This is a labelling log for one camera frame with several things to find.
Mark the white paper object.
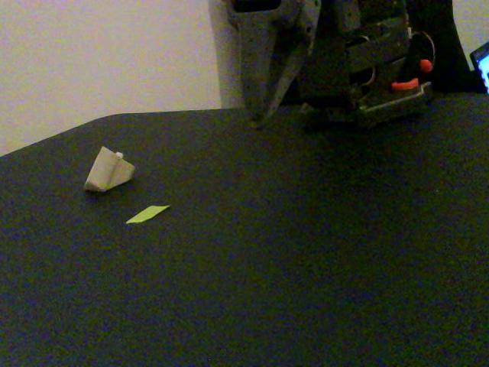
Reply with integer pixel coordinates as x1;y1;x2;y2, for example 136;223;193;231
83;145;136;193

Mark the dark desk mat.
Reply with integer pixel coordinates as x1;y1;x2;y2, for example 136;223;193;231
0;91;489;367

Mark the black office chair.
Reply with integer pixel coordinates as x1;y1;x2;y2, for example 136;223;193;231
404;0;489;95

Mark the laptop screen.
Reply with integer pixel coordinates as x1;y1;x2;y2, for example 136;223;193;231
469;41;489;95

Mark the green tape strip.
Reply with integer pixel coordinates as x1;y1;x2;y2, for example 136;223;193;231
125;204;170;225

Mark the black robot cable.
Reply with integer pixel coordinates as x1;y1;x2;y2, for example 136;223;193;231
410;29;437;66

